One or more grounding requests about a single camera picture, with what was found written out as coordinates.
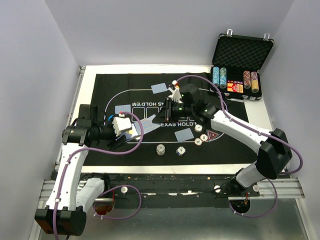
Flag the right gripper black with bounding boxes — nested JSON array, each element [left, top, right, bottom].
[[152, 97, 195, 124]]

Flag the blue white chip stack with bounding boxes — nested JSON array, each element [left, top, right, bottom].
[[176, 146, 186, 156]]

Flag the red card deck in case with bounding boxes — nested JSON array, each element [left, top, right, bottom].
[[226, 80, 244, 94]]

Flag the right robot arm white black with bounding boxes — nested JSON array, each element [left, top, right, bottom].
[[152, 84, 292, 196]]

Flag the aluminium mounting rail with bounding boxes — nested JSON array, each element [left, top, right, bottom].
[[39, 178, 305, 202]]

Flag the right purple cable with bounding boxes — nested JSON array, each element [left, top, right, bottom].
[[172, 74, 304, 218]]

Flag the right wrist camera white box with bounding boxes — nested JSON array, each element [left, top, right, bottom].
[[168, 85, 182, 103]]

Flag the white table board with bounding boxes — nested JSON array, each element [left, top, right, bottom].
[[68, 64, 273, 175]]

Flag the blue yellow card box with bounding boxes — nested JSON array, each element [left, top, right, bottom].
[[124, 126, 141, 141]]

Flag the red chip row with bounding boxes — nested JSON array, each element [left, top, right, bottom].
[[243, 70, 251, 89]]

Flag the teal chip row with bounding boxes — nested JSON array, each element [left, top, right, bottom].
[[219, 67, 227, 89]]

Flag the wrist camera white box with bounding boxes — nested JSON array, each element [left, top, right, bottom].
[[168, 85, 182, 103], [112, 116, 132, 137]]

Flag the light blue chip row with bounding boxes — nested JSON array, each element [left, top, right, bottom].
[[212, 66, 220, 87]]

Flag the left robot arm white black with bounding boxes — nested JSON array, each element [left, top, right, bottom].
[[34, 104, 132, 236]]

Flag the red triangle mat logo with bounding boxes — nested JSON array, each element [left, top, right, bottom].
[[206, 129, 220, 142]]

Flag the black poker felt mat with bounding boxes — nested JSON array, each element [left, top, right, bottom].
[[84, 73, 257, 166]]

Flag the purple yellow chip row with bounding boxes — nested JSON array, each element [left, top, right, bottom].
[[250, 71, 259, 93]]

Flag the grey white chip stack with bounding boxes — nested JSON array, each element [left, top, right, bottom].
[[156, 144, 166, 156]]

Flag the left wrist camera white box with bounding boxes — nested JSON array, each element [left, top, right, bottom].
[[112, 116, 132, 137]]

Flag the black aluminium chip case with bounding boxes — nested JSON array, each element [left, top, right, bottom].
[[210, 29, 275, 101]]

